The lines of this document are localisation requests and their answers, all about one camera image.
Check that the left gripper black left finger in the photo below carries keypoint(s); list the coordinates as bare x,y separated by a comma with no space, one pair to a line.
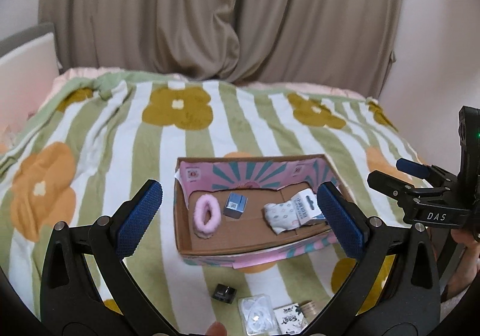
86,288

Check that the small blue carton box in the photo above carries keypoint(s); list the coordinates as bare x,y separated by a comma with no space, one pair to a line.
235,205

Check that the person left hand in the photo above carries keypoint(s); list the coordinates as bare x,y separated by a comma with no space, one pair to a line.
216,329

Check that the beige curtain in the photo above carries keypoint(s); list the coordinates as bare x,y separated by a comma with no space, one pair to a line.
338,43

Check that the beige round tape roll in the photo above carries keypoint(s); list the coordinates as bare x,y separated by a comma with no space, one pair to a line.
310,310

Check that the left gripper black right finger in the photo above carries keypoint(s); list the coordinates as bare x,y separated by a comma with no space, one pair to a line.
393,288

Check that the clear plastic cotton swab box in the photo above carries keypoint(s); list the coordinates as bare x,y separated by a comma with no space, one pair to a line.
257,315

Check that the person right hand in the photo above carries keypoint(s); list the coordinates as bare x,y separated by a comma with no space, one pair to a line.
468,266

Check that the pink fluffy scrunchie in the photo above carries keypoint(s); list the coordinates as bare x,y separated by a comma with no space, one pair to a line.
206,216

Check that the black cosmetic jar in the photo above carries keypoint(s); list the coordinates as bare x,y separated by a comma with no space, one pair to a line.
224,294

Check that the white patterned socks pack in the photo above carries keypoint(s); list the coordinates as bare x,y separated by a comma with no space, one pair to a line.
300,210

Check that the white tissue packet black print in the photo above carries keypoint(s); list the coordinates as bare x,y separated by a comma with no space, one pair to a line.
290,319

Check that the white bed headboard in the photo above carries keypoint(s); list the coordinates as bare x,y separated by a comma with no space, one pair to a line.
28,68

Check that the pink teal cardboard box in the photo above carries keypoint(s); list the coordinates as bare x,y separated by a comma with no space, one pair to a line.
247,241

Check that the pink bed sheet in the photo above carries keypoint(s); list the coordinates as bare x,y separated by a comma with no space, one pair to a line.
113,76

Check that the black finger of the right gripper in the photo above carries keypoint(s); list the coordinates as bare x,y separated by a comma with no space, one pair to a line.
434,175
394,188

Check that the green striped floral blanket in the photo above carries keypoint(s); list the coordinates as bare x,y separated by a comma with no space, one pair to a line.
92,146

